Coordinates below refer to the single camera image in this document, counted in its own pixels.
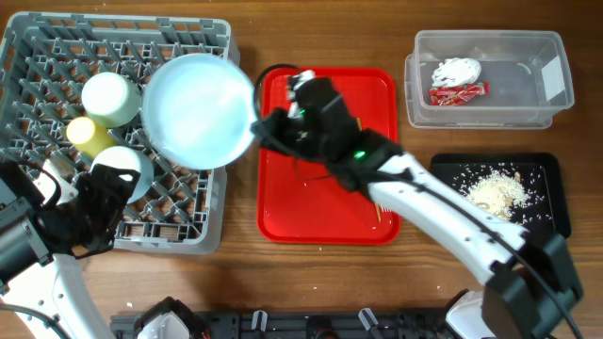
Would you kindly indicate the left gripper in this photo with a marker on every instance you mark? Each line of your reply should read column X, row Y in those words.
column 112, row 193

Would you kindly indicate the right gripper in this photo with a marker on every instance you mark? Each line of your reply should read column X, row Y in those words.
column 272, row 136

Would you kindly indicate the wooden chopstick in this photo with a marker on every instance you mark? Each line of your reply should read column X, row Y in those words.
column 376, row 206

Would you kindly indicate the small blue bowl with crumbs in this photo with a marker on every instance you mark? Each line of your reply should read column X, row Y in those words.
column 124, row 158

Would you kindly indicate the yellow plastic cup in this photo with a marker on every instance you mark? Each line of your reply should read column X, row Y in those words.
column 89, row 137

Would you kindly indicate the large light blue plate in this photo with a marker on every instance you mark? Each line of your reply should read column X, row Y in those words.
column 197, row 111

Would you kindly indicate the red snack wrapper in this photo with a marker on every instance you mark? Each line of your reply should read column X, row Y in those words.
column 458, row 95

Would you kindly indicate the white napkin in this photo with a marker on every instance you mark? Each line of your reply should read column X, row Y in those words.
column 455, row 72

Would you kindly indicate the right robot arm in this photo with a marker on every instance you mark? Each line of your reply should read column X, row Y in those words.
column 529, row 283

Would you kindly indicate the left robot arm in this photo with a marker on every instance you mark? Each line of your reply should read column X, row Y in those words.
column 41, row 278

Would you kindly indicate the grey dishwasher rack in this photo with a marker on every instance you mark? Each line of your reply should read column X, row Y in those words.
column 47, row 57

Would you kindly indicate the spilled rice food waste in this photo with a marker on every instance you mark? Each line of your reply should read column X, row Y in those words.
column 510, row 191

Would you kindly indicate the red plastic tray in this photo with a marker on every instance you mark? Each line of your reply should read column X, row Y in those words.
column 298, row 203

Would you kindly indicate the clear plastic bin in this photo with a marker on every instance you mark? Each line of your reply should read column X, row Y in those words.
column 527, row 72

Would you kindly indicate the black plastic tray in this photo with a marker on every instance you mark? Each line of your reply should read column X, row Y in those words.
column 445, row 165

